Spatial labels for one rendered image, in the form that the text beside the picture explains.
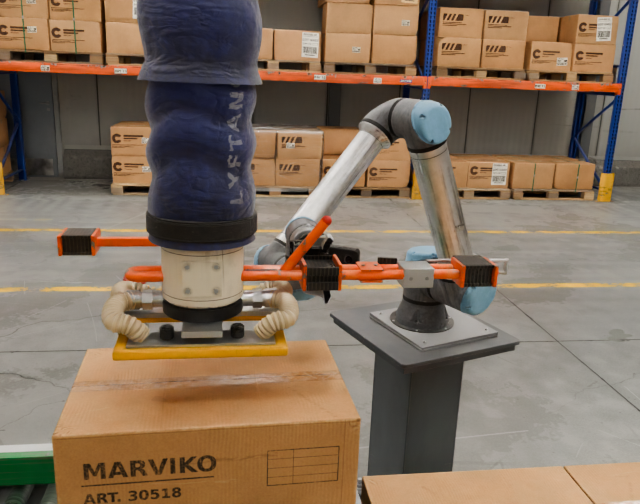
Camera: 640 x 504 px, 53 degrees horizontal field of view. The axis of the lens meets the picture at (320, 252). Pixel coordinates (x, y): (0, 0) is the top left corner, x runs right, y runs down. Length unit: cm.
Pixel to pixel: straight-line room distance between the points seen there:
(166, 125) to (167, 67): 10
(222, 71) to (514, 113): 956
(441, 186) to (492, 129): 861
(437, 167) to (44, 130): 853
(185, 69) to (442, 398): 161
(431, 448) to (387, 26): 679
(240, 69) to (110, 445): 75
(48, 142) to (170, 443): 889
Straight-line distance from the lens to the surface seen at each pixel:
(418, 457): 248
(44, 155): 1010
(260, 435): 134
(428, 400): 238
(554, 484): 201
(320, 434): 136
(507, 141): 1064
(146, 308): 140
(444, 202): 195
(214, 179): 123
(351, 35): 855
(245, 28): 123
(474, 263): 146
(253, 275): 135
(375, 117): 192
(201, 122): 121
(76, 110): 998
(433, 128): 184
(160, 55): 124
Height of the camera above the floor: 163
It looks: 16 degrees down
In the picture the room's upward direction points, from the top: 2 degrees clockwise
